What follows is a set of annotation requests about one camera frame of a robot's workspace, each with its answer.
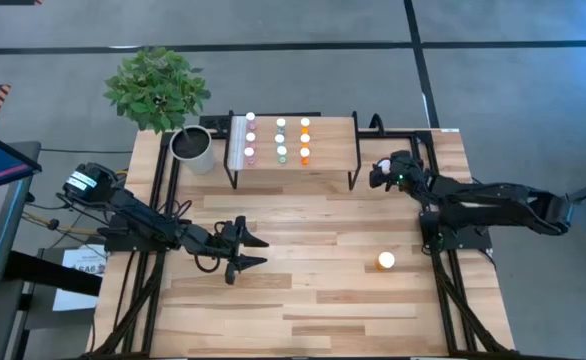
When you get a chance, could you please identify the long black floor tape line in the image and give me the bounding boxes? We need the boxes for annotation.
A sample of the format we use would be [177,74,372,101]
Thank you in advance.
[0,39,586,56]

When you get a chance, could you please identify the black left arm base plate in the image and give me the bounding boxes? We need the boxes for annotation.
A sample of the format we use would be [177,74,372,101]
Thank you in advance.
[103,227,175,253]

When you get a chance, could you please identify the black power strip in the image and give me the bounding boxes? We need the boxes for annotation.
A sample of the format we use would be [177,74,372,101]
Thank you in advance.
[198,114,232,133]

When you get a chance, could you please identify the green leafy plant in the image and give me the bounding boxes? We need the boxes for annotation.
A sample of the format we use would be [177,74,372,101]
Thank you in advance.
[102,46,212,135]

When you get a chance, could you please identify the yellow cable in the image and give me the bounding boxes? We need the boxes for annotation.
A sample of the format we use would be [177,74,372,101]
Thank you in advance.
[22,169,129,236]

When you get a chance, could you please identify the black left wrist cable loop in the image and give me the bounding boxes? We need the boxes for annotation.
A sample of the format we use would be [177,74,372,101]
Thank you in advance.
[194,252,223,275]

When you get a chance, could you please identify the black cart base bar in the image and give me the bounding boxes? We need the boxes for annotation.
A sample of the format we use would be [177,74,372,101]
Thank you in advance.
[5,249,103,297]

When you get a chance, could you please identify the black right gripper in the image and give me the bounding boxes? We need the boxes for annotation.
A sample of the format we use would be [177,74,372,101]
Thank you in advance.
[370,149,427,194]

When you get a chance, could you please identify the black cable arch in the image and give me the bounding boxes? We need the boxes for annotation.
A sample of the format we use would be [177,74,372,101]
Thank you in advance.
[369,113,387,137]

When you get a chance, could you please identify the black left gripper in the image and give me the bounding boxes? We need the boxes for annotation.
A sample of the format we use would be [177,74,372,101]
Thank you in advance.
[195,215,270,286]

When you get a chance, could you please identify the short black floor tape line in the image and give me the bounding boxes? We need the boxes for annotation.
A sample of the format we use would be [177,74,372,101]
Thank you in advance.
[402,0,442,129]

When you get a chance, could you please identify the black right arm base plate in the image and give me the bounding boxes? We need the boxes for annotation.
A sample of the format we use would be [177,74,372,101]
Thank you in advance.
[419,210,493,251]

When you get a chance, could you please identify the white strip on shelf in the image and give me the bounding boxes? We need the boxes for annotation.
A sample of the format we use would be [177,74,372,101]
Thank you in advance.
[228,115,246,170]

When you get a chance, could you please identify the wooden shelf black metal legs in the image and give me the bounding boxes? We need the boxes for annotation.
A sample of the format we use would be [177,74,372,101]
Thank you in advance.
[224,108,364,192]

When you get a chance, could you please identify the black cable with connector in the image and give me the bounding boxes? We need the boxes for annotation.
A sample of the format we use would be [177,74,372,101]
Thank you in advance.
[20,199,112,241]

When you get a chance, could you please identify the white paper sheet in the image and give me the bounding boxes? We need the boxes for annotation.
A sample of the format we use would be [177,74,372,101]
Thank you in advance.
[52,244,108,312]

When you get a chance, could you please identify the black aluminium table frame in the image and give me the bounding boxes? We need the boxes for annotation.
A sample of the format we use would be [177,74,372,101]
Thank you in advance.
[85,127,517,359]

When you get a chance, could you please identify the grey cylindrical plant pot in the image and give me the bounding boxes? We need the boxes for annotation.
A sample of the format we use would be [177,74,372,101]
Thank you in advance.
[168,124,218,176]

